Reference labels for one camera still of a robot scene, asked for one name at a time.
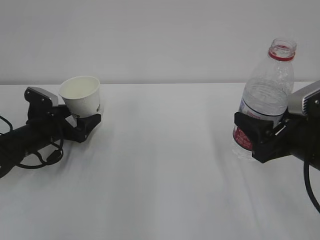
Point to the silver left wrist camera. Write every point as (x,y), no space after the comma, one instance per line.
(40,102)

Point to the white paper cup green logo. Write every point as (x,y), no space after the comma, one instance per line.
(81,95)

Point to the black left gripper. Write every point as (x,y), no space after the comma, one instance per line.
(60,125)

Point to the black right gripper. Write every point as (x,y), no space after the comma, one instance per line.
(300,137)

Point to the clear plastic water bottle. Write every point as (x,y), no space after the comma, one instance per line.
(265,95)

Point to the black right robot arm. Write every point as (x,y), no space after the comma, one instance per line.
(295,135)

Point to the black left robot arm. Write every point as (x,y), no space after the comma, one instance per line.
(39,143)

